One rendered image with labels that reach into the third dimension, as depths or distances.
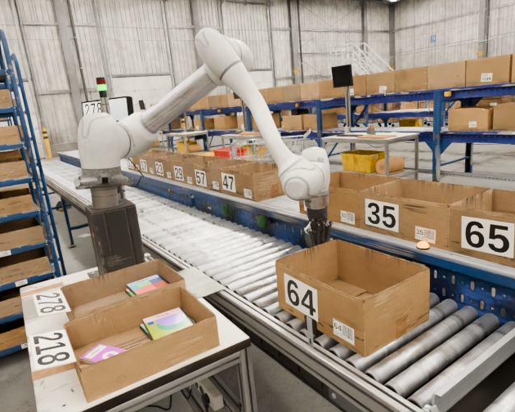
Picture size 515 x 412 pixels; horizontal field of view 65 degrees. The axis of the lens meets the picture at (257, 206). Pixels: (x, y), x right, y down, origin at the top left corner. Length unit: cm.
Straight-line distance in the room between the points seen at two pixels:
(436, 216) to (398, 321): 44
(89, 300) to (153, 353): 59
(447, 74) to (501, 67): 73
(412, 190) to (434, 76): 498
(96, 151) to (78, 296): 56
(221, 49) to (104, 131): 57
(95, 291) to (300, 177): 93
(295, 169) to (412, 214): 53
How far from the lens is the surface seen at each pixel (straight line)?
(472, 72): 654
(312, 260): 149
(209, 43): 152
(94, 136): 173
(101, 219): 175
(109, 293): 173
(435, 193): 186
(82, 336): 143
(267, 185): 237
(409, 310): 128
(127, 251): 181
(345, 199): 178
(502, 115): 610
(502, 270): 142
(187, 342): 122
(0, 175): 274
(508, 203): 173
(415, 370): 117
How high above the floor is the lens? 144
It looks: 14 degrees down
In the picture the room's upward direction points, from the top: 5 degrees counter-clockwise
